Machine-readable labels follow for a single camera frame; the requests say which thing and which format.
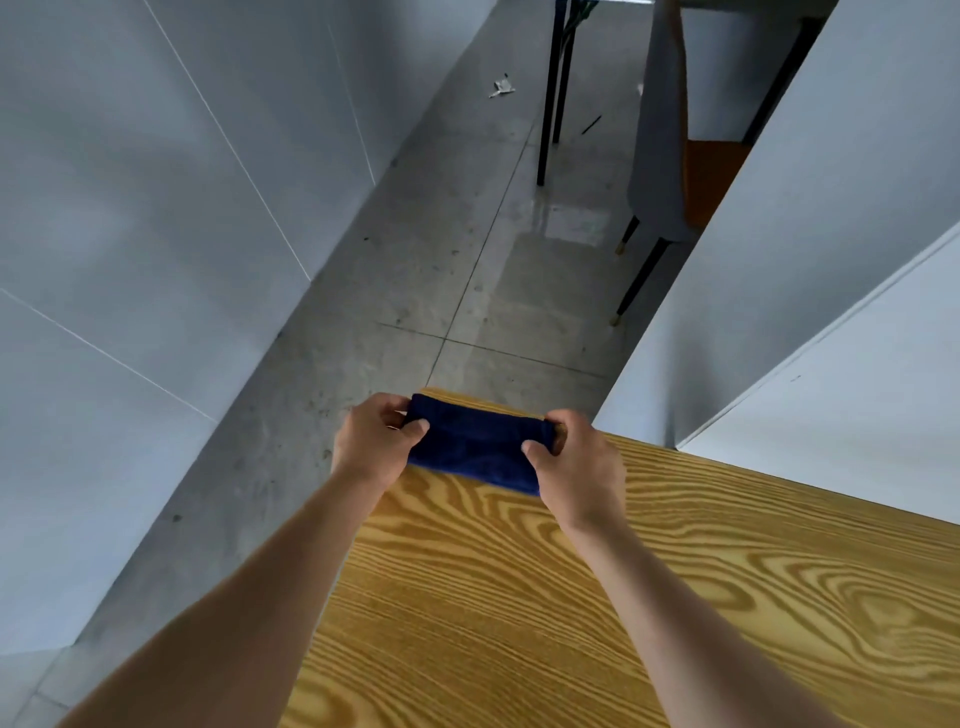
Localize person's left hand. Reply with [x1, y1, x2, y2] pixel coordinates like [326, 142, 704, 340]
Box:
[330, 393, 432, 495]

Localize person's right hand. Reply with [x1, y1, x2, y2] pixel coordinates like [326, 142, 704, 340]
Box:
[521, 408, 629, 536]

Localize dark blue cloth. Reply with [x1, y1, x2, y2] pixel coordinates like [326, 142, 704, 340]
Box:
[402, 393, 562, 498]

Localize person's left forearm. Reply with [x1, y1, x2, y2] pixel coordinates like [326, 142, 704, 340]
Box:
[58, 463, 385, 728]

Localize person's right forearm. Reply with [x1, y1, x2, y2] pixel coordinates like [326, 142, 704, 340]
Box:
[570, 513, 849, 728]

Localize grey chair with orange seat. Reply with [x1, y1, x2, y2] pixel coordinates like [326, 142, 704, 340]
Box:
[610, 0, 826, 327]

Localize black metal table legs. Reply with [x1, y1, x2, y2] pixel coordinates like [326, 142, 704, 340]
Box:
[535, 0, 601, 188]

